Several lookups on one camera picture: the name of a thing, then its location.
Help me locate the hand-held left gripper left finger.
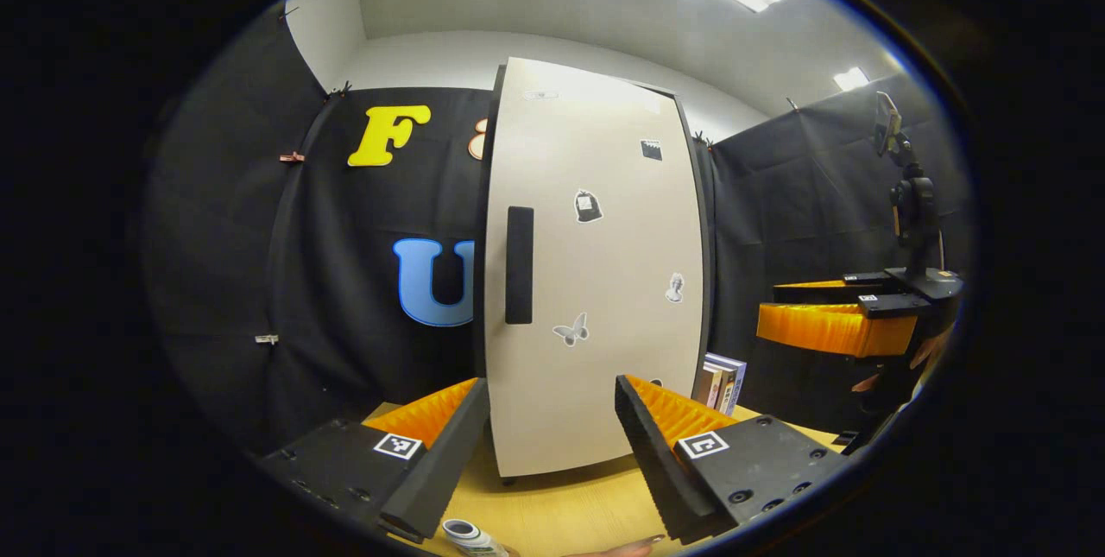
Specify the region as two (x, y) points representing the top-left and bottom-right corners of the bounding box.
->
(259, 377), (491, 543)

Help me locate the black backdrop cloth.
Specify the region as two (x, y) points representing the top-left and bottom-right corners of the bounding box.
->
(142, 0), (972, 454)

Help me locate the grey cabinet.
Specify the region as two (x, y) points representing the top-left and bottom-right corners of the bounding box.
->
(471, 63), (717, 489)

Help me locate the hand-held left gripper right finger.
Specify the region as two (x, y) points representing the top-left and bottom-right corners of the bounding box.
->
(615, 374), (851, 545)

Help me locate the white green label bottle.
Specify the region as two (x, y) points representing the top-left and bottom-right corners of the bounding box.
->
(442, 519), (510, 557)

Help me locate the white blue book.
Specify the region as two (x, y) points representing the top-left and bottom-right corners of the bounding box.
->
(704, 352), (748, 416)

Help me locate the black cabinet door handle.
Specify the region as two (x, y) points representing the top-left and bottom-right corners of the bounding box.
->
(505, 206), (535, 326)

